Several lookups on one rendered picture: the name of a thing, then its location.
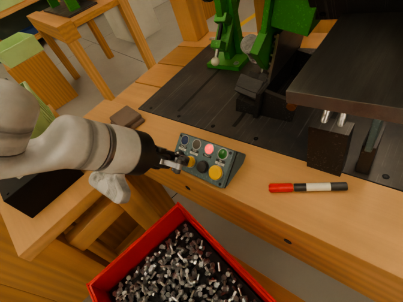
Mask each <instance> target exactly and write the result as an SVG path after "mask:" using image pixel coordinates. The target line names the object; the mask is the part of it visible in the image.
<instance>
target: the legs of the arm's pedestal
mask: <svg viewBox="0 0 403 302"><path fill-rule="evenodd" d="M125 180H126V181H127V184H128V186H129V188H130V191H131V196H130V200H129V202H127V203H124V204H116V203H114V202H113V201H112V200H110V199H109V198H107V197H105V198H104V199H103V200H102V201H101V202H100V203H99V204H98V205H97V206H96V207H94V208H93V209H92V210H91V211H90V212H89V213H88V214H87V215H86V216H85V217H84V218H83V219H82V220H81V221H80V222H79V223H75V222H73V223H72V224H71V225H70V226H69V227H68V228H67V229H65V230H64V231H63V232H62V233H61V234H60V235H59V236H58V237H57V238H55V239H54V240H53V241H52V242H51V243H50V244H49V245H48V246H47V247H46V248H45V249H44V250H43V251H42V252H40V253H39V254H38V255H37V256H36V257H35V258H34V260H35V261H38V262H40V263H42V264H44V265H46V266H49V267H51V268H54V269H55V270H58V271H60V272H62V273H65V274H67V275H69V276H71V277H74V278H76V279H79V280H81V281H82V282H85V283H89V282H90V281H91V280H92V279H93V278H94V277H95V276H97V275H98V274H99V273H100V272H101V271H103V270H104V269H105V268H106V267H107V266H108V265H109V264H110V263H111V262H112V261H113V260H115V259H116V258H117V257H118V256H119V255H120V254H121V253H122V252H123V251H124V250H125V249H127V248H128V247H129V246H130V245H131V244H133V243H134V242H135V241H136V240H137V239H138V238H139V237H140V236H141V235H142V234H143V233H145V232H146V231H147V230H148V229H149V228H150V227H151V226H152V225H153V224H154V223H155V222H157V221H158V220H159V219H160V217H159V216H158V214H157V213H156V212H155V211H154V210H153V208H152V207H151V206H150V205H149V204H148V203H147V202H146V200H145V199H144V198H143V197H142V196H141V195H140V194H139V192H138V191H137V190H136V189H135V187H134V186H133V185H132V184H131V183H130V182H129V181H128V180H127V178H126V177H125ZM124 211H126V212H127V213H128V214H129V215H130V216H131V217H132V218H133V219H134V220H135V221H136V222H138V223H139V225H138V226H137V227H136V228H135V229H134V230H133V231H132V233H131V234H130V235H129V236H128V237H127V238H126V239H125V240H124V241H123V242H122V243H121V244H120V245H119V246H118V247H117V248H116V249H115V250H114V249H113V248H112V247H110V246H109V245H107V244H106V243H105V242H103V241H101V240H100V239H99V238H98V237H99V236H100V235H101V234H102V233H103V232H104V231H105V230H106V229H107V228H108V227H109V226H110V225H111V224H112V223H113V222H114V221H115V220H116V219H117V218H118V217H119V216H120V215H121V214H122V213H123V212H124Z"/></svg>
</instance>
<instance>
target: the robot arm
mask: <svg viewBox="0 0 403 302"><path fill-rule="evenodd" d="M39 115H40V105H39V103H38V101H37V99H36V98H35V97H34V96H33V94H31V93H30V91H28V90H27V89H26V88H24V87H23V86H21V85H19V84H17V83H15V82H12V81H9V80H6V79H3V78H0V180H1V179H9V178H13V177H15V178H18V179H20V178H22V177H23V176H26V175H30V174H37V173H43V172H48V171H54V170H61V169H74V170H89V171H93V172H92V173H91V175H90V176H89V184H90V185H91V186H92V187H94V188H95V189H96V190H98V191H99V192H101V193H102V194H103V195H105V196H106V197H107V198H109V199H110V200H112V201H113V202H114V203H116V204H124V203H127V202H129V200H130V196H131V191H130V188H129V186H128V184H127V181H126V180H125V175H133V176H139V175H142V174H144V173H146V172H147V171H148V170H149V169H150V168H153V169H156V170H159V169H160V168H165V169H169V168H170V167H172V171H173V172H174V173H175V174H180V172H181V169H182V167H187V166H188V163H189V161H190V157H188V156H185V155H180V154H178V153H174V152H173V151H171V150H167V149H166V148H163V147H160V146H156V145H155V143H154V140H153V139H152V137H151V136H150V135H149V134H148V133H146V132H143V131H138V130H136V129H131V128H127V127H124V126H120V125H115V124H110V123H102V122H97V121H94V120H90V119H86V118H83V117H79V116H74V115H69V114H64V115H62V116H59V117H57V118H56V119H55V120H54V121H53V122H52V123H51V124H50V125H49V127H48V128H47V129H46V130H45V131H44V132H43V133H42V134H41V135H40V136H39V137H37V138H33V139H30V138H31V135H32V132H33V130H34V128H35V125H36V122H37V120H38V117H39Z"/></svg>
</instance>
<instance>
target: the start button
mask: <svg viewBox="0 0 403 302"><path fill-rule="evenodd" d="M221 176H222V169H221V167H219V166H217V165H213V166H211V167H210V169H209V177H210V178H211V179H213V180H218V179H219V178H220V177H221Z"/></svg>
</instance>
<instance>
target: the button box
mask: <svg viewBox="0 0 403 302"><path fill-rule="evenodd" d="M183 136H187V137H188V142H187V144H182V142H181V139H182V137H183ZM195 140H198V141H199V142H200V147H199V148H198V149H195V148H193V142H194V141H195ZM208 144H211V145H212V146H213V151H212V153H210V154H208V153H206V152H205V147H206V146H207V145H208ZM221 149H225V150H226V151H227V156H226V157H225V158H224V159H221V158H219V156H218V153H219V151H220V150H221ZM176 151H181V152H182V153H183V154H184V155H185V156H192V157H193V158H194V159H195V163H194V165H193V166H192V167H182V169H181V170H183V171H186V172H187V173H190V174H192V175H193V176H196V177H198V178H200V179H202V180H205V181H207V182H209V183H211V184H213V185H215V186H217V187H219V188H226V187H227V186H228V184H229V183H230V181H231V180H232V178H233V177H234V176H235V174H236V173H237V171H238V170H239V169H240V167H241V166H242V164H243V162H244V160H245V157H246V154H244V153H241V152H238V151H235V150H232V149H229V148H227V147H224V146H220V145H218V144H215V143H211V142H209V141H206V140H203V139H201V138H197V137H194V136H192V135H188V134H184V133H180V136H179V139H178V143H177V145H176V148H175V152H176ZM200 161H205V162H206V163H207V170H206V171H205V172H204V173H201V172H199V171H198V170H197V164H198V163H199V162H200ZM213 165H217V166H219V167H221V169H222V176H221V177H220V178H219V179H218V180H213V179H211V178H210V177H209V169H210V167H211V166H213Z"/></svg>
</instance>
